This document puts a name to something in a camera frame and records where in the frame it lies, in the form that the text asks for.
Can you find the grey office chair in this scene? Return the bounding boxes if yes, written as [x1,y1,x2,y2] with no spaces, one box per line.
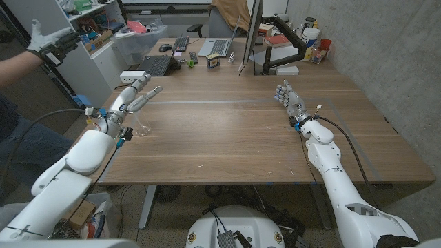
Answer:
[186,6,249,39]

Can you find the small black keyboard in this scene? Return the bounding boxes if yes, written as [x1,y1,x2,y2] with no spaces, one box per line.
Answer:
[172,35,191,53]

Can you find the person's bare forearm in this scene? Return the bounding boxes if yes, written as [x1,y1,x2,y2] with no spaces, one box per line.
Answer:
[0,50,44,87]

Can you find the clear plastic storage bin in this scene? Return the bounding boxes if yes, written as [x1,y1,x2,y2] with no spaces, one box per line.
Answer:
[113,23,169,66]

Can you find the person in blue jeans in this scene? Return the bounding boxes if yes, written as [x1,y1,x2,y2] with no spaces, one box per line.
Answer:
[0,94,75,204]

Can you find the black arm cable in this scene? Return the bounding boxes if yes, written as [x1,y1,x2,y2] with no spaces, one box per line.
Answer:
[0,108,87,183]
[313,116,380,209]

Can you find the clear dispenser bottle black pump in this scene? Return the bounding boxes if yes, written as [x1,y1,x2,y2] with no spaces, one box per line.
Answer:
[132,109,152,137]

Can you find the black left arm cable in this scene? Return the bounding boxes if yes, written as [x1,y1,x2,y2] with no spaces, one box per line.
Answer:
[0,108,87,183]

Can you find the tan jacket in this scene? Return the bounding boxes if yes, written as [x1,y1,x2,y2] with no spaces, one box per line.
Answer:
[210,0,252,32]

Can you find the person's white black gloved hand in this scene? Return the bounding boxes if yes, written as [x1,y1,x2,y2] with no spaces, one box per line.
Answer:
[26,19,82,68]

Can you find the white power strip box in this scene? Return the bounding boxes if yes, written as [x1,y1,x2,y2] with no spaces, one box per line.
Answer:
[119,70,148,84]

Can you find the flat white box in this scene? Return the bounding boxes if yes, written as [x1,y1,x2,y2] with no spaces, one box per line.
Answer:
[275,65,300,76]

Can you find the pink flat package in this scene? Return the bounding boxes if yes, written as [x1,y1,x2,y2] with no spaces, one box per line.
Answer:
[125,19,148,34]

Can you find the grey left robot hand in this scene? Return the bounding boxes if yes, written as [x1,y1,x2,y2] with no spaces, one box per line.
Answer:
[98,74,163,139]

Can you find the silver open laptop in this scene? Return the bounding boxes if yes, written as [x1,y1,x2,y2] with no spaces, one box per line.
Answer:
[197,15,242,58]

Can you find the black laptop keyboard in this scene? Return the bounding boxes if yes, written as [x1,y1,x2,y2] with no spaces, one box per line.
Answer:
[136,54,173,77]

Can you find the grey metal table leg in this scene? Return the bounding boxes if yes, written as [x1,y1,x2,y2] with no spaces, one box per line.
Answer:
[309,183,333,231]
[138,184,158,230]

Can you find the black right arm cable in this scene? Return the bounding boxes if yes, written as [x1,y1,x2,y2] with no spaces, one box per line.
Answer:
[313,116,380,209]

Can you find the cardboard box with tools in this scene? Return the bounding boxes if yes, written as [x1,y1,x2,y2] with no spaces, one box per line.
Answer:
[84,29,114,53]

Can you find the thin computer monitor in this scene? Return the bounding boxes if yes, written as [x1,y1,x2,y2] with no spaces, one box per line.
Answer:
[238,0,265,73]

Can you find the clear glass jar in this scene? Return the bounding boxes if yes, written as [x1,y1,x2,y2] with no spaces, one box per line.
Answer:
[311,46,328,65]

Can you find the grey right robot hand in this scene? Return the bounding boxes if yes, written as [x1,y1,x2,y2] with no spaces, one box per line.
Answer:
[274,79,313,127]

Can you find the red book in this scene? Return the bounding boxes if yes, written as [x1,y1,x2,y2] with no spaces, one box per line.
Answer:
[264,34,293,48]

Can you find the white plastic tub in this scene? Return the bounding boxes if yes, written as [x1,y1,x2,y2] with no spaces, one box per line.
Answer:
[301,27,320,49]

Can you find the white robot torso base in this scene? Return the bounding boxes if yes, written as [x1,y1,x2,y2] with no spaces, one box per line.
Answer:
[185,205,286,248]

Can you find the plain brown cardboard box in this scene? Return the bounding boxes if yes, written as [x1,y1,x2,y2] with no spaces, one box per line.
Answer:
[63,198,97,230]

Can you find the round black fan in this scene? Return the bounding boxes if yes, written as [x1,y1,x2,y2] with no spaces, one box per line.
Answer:
[154,184,181,205]

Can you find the white floor bin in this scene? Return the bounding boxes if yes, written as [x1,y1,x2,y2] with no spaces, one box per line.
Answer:
[0,192,121,240]

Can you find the small yellow blue box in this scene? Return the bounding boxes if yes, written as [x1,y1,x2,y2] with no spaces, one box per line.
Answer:
[205,52,221,69]

